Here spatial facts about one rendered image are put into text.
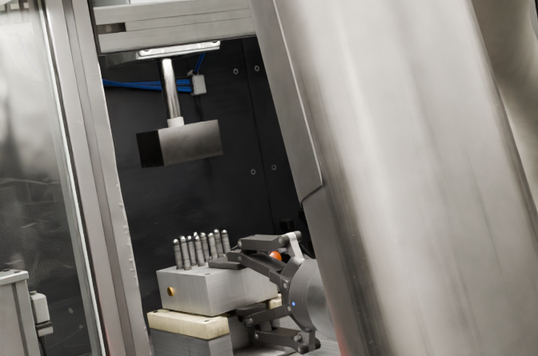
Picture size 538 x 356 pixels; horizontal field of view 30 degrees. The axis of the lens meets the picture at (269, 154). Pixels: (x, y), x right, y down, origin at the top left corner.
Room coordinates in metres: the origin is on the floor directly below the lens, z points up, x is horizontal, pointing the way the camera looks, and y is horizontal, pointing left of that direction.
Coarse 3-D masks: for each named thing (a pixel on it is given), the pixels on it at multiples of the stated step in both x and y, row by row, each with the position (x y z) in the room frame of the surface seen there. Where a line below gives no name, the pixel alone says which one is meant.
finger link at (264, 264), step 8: (240, 256) 1.16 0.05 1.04; (248, 256) 1.15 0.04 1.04; (256, 256) 1.15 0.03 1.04; (264, 256) 1.15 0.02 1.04; (248, 264) 1.14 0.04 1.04; (256, 264) 1.13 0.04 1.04; (264, 264) 1.12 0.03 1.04; (272, 264) 1.12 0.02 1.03; (280, 264) 1.12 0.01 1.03; (264, 272) 1.12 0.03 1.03; (272, 272) 1.10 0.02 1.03; (280, 272) 1.10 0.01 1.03; (272, 280) 1.10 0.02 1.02; (280, 280) 1.08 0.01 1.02; (288, 280) 1.07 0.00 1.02; (288, 288) 1.07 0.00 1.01
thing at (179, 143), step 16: (160, 64) 1.25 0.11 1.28; (160, 80) 1.26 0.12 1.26; (176, 96) 1.26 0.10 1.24; (176, 112) 1.25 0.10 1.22; (176, 128) 1.23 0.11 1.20; (192, 128) 1.24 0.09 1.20; (208, 128) 1.25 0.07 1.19; (144, 144) 1.25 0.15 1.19; (160, 144) 1.21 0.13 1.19; (176, 144) 1.22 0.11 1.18; (192, 144) 1.24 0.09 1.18; (208, 144) 1.25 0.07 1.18; (144, 160) 1.25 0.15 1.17; (160, 160) 1.22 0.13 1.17; (176, 160) 1.22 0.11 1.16; (192, 160) 1.23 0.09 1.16
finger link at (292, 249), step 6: (288, 234) 1.08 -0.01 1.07; (294, 234) 1.08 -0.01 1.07; (294, 240) 1.08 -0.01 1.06; (288, 246) 1.08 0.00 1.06; (294, 246) 1.08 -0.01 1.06; (282, 252) 1.09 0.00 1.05; (288, 252) 1.08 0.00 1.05; (294, 252) 1.08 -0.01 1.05; (300, 252) 1.08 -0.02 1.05; (300, 258) 1.08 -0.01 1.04
